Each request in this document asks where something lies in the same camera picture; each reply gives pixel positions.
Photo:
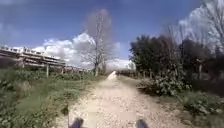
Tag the tall bare tree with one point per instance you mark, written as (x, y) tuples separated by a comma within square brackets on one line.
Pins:
[(97, 43)]

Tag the pale gravel dirt path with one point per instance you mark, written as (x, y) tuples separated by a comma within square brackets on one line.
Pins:
[(113, 100)]

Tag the green bush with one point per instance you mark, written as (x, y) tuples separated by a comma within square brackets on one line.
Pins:
[(166, 86)]

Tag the dark clump of trees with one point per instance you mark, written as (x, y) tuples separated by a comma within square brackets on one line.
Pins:
[(173, 55)]

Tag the robot's own part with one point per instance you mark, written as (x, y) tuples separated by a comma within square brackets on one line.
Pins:
[(77, 123), (141, 124)]

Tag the pale long building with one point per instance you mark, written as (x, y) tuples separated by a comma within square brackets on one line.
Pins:
[(30, 57)]

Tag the grass and weeds verge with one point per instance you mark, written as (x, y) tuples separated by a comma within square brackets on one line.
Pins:
[(200, 103), (30, 96)]

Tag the wooden post fence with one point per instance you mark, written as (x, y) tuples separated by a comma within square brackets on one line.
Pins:
[(143, 73), (47, 70)]

